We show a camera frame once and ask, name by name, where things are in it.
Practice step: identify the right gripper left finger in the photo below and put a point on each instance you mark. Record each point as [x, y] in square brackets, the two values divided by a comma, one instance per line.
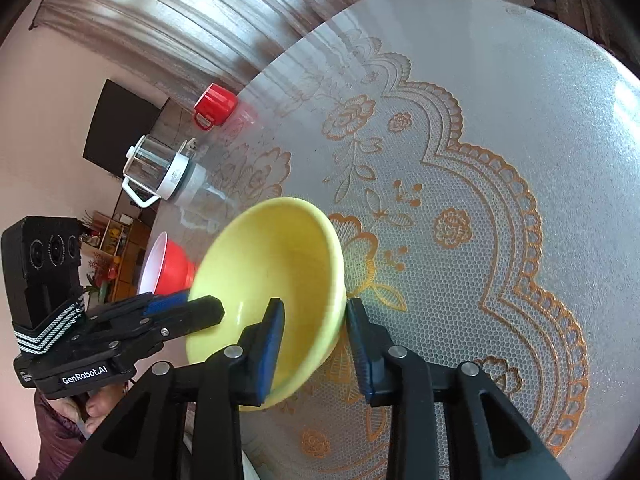
[183, 422]

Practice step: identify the white glass electric kettle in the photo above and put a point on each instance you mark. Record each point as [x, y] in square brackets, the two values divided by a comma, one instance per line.
[155, 171]

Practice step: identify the lace pattern table cover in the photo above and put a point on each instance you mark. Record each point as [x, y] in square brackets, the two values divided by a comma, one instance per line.
[480, 164]

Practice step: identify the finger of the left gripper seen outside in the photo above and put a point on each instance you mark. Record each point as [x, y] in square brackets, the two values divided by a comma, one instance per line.
[135, 334]

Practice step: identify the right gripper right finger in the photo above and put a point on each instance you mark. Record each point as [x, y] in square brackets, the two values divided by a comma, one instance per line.
[487, 437]

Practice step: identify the orange wooden cabinet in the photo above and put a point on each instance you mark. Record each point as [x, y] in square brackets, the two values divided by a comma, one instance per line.
[113, 251]

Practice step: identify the yellow plastic bowl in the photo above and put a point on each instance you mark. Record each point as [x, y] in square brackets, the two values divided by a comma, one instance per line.
[284, 248]

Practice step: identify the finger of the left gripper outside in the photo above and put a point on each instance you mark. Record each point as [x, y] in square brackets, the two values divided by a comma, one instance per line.
[144, 305]

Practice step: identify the person's left hand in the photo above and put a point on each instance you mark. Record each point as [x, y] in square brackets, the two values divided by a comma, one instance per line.
[95, 410]

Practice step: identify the red plastic bowl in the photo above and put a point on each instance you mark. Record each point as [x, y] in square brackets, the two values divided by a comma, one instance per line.
[167, 268]

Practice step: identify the red mug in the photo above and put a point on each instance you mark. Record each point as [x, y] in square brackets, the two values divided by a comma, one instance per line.
[214, 107]

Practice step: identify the black wall television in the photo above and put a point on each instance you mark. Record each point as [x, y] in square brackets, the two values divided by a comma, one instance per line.
[120, 119]

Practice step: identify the beige window curtain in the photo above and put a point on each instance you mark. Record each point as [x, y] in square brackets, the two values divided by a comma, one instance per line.
[182, 46]

